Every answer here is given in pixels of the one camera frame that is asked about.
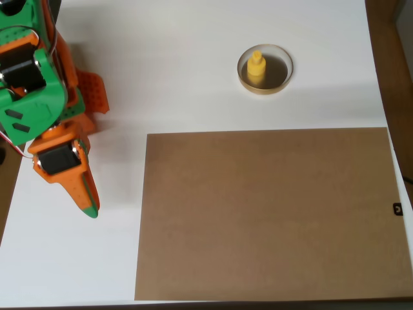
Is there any small yellow bottle-shaped toy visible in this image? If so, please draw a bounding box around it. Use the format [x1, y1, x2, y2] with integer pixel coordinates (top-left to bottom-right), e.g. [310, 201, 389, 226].
[247, 50, 267, 88]

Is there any orange robot base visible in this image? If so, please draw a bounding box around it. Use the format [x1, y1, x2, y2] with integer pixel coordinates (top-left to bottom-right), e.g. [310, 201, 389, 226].
[59, 68, 111, 134]

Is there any round gold-rimmed bowl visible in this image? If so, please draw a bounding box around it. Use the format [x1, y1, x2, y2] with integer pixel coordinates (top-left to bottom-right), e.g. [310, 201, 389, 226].
[237, 43, 295, 96]

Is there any brown rectangular board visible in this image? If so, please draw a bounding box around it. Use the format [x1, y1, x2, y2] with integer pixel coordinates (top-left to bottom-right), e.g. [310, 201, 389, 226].
[134, 127, 413, 302]

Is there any white red servo cable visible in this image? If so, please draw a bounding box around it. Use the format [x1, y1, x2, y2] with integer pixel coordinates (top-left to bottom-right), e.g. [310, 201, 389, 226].
[0, 129, 35, 160]

